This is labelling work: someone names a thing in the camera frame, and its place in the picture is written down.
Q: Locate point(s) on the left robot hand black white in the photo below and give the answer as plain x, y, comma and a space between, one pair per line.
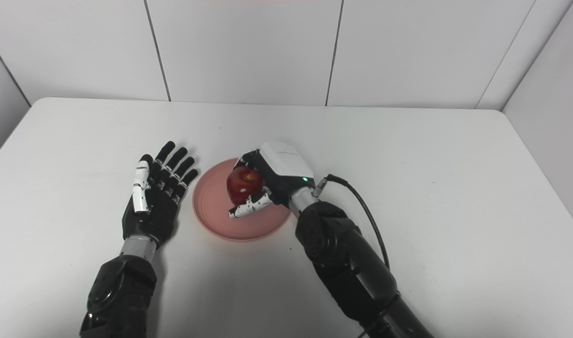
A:
157, 202

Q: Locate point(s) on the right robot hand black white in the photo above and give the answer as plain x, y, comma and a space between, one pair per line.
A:
282, 173

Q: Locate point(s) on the red apple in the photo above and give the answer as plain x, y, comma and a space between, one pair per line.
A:
242, 185

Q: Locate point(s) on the pink plastic plate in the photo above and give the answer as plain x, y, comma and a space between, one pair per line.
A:
220, 216

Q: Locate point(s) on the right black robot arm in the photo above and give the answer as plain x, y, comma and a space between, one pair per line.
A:
347, 263

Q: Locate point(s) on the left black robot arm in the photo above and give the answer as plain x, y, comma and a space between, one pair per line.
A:
120, 291

